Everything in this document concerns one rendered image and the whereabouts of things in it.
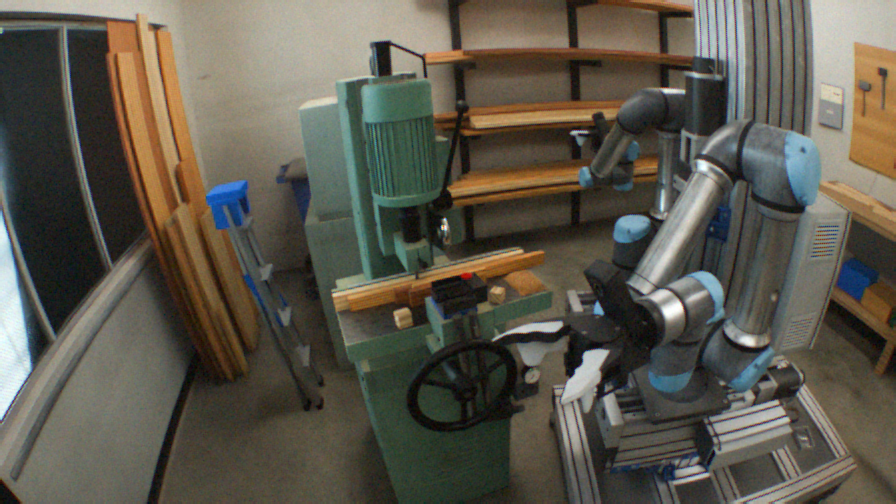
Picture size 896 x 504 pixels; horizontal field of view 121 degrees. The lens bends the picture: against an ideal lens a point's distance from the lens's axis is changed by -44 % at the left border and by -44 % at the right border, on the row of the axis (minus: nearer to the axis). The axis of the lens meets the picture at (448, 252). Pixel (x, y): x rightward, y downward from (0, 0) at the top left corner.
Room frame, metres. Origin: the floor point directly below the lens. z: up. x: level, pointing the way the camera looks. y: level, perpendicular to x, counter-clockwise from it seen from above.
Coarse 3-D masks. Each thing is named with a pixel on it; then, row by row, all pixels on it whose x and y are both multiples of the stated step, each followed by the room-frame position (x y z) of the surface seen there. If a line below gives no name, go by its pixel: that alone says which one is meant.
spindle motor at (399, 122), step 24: (384, 96) 1.04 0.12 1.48; (408, 96) 1.05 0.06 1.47; (384, 120) 1.05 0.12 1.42; (408, 120) 1.05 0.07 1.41; (432, 120) 1.11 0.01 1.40; (384, 144) 1.05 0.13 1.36; (408, 144) 1.05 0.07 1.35; (432, 144) 1.09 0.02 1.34; (384, 168) 1.05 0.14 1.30; (408, 168) 1.05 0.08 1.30; (432, 168) 1.09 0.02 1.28; (384, 192) 1.06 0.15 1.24; (408, 192) 1.05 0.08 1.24; (432, 192) 1.08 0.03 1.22
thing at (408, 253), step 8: (400, 232) 1.20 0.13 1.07; (400, 240) 1.14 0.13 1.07; (424, 240) 1.12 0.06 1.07; (400, 248) 1.13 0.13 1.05; (408, 248) 1.08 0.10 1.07; (416, 248) 1.08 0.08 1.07; (424, 248) 1.09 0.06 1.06; (400, 256) 1.14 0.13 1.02; (408, 256) 1.07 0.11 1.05; (416, 256) 1.08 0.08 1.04; (424, 256) 1.09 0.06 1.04; (408, 264) 1.07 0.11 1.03; (416, 264) 1.08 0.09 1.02; (408, 272) 1.07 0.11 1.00
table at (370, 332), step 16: (512, 288) 1.11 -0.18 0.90; (384, 304) 1.08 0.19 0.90; (400, 304) 1.08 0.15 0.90; (496, 304) 1.04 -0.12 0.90; (512, 304) 1.04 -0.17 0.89; (528, 304) 1.06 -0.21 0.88; (544, 304) 1.07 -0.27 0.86; (352, 320) 1.01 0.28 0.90; (368, 320) 1.01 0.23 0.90; (384, 320) 1.00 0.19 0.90; (416, 320) 0.99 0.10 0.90; (496, 320) 1.03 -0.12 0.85; (352, 336) 0.94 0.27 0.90; (368, 336) 0.93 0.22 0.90; (384, 336) 0.93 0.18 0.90; (400, 336) 0.94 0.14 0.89; (416, 336) 0.95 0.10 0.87; (432, 336) 0.95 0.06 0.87; (496, 336) 0.93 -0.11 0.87; (352, 352) 0.90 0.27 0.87; (368, 352) 0.91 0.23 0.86; (384, 352) 0.93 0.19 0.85; (432, 352) 0.91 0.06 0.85
